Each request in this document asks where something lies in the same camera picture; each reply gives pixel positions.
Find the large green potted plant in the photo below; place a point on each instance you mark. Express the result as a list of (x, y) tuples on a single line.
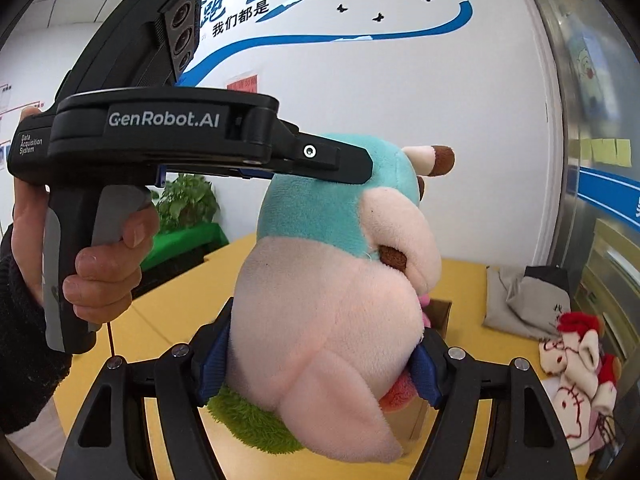
[(190, 200)]

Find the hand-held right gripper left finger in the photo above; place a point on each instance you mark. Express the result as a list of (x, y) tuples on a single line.
[(215, 360)]

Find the person's left hand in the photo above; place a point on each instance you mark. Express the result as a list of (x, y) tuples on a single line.
[(110, 280)]

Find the red wall sign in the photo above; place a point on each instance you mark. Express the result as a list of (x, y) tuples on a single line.
[(242, 82)]

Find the black cloth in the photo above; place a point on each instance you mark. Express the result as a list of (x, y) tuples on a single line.
[(547, 274)]

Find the blue door banner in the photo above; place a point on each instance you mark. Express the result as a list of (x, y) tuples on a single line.
[(605, 195)]

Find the cream and red plush doll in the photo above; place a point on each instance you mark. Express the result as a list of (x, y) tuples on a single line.
[(575, 375)]

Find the pink and teal cow plush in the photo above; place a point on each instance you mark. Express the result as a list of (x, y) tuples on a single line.
[(325, 310)]

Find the green table cloth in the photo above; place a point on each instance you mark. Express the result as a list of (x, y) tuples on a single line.
[(195, 245)]

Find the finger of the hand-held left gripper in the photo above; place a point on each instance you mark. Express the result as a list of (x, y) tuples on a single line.
[(325, 160)]

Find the yellow sticky notes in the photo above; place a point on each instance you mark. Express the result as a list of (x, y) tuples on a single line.
[(605, 151)]

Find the grey cloth bag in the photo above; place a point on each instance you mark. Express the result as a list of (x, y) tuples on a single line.
[(515, 305)]

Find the cartoon door poster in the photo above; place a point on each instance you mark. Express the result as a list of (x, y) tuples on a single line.
[(584, 65)]

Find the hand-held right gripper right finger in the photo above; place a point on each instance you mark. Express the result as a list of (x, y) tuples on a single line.
[(425, 375)]

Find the cardboard box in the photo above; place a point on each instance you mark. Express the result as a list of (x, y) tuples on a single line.
[(442, 315)]

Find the blue ribbon wall decal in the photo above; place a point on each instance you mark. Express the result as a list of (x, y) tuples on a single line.
[(350, 38)]

